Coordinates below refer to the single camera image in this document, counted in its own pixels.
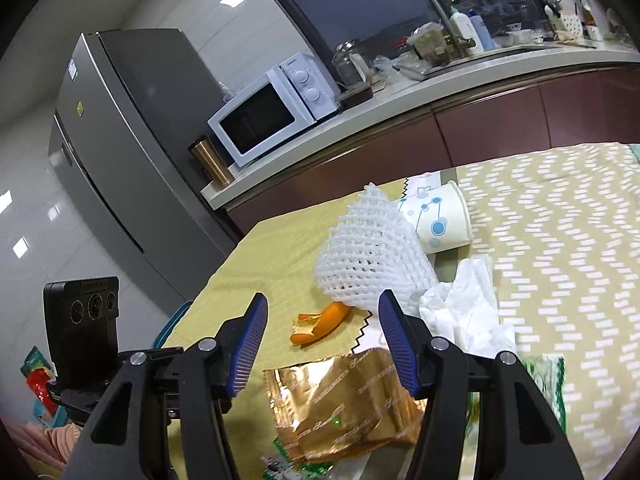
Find red snack packet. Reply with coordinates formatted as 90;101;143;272
26;366;61;416

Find white foam fruit net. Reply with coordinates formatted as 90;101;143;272
312;182;442;319

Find white and blue bottle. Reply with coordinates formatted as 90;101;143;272
469;14;497;52

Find blue plastic bin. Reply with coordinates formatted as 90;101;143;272
152;300;196;352

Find white perforated utensil holder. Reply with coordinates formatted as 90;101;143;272
546;0;584;37

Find gold foil packet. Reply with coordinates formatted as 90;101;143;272
262;347;429;464

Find yellow patterned tablecloth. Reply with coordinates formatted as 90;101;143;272
162;142;640;480

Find grey refrigerator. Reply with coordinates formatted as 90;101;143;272
48;28;247;307

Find gold metal tumbler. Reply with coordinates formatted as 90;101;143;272
188;136;235;185

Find steel kitchen faucet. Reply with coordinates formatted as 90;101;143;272
420;0;482;57

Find orange peel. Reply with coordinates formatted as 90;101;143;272
290;302;351;347

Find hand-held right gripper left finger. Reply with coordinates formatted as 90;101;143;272
65;291;271;480

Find clear food container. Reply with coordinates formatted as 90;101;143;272
406;22;452;62

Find blue dotted paper cup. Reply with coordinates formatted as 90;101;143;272
395;180;474;254

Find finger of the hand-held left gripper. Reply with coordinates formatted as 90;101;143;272
150;348;184;413

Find white pump bottle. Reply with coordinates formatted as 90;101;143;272
448;7;485;57

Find dark wooden tray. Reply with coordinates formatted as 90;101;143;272
339;84;376;109

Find kitchen counter with maroon cabinets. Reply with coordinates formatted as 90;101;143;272
200;42;640;241

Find glass teapot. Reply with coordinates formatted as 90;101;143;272
332;40;374;89

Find white microwave oven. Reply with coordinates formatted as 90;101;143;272
207;52;342;169

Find dark window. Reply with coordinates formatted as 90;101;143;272
240;0;553;73

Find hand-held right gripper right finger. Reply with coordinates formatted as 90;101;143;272
377;289;586;480

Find white tissue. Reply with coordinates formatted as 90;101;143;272
419;256;517;357

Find person's left forearm pink sleeve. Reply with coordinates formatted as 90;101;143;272
9;422;85;477

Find clear plastic bags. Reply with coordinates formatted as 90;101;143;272
374;54;433;82

